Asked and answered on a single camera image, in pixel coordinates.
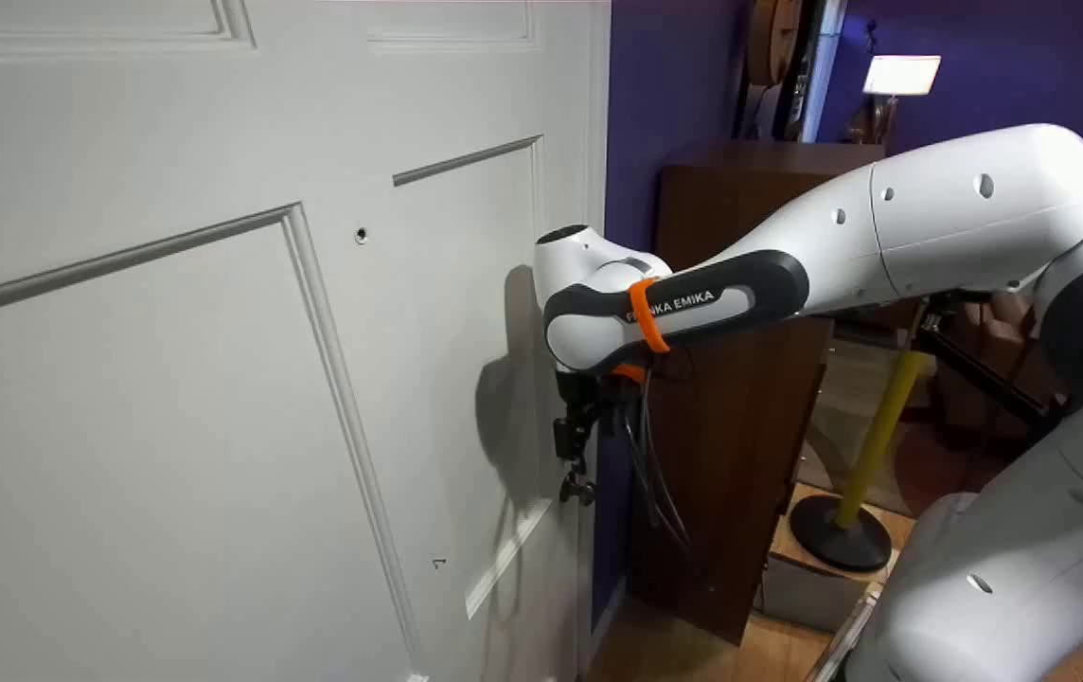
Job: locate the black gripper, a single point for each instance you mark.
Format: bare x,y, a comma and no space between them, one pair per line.
597,394

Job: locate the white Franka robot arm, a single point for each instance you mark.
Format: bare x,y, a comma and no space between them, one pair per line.
943,214

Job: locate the dark metal deadbolt lock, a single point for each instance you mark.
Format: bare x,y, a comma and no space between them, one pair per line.
565,437

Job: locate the dark brown wooden cabinet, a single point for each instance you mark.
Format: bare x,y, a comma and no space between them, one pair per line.
719,478

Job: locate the yellow pole with black base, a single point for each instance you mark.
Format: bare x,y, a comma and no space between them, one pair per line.
875,428

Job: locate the low wooden step platform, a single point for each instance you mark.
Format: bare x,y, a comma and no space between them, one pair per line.
821,593

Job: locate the brown cardboard sheets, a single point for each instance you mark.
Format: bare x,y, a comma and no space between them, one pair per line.
769,62

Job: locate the blue and white board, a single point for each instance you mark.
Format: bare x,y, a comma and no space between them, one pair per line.
825,62

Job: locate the white panel door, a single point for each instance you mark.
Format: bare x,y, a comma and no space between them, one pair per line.
187,442

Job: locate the bright white lamp shade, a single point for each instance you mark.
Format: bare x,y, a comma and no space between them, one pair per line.
902,75

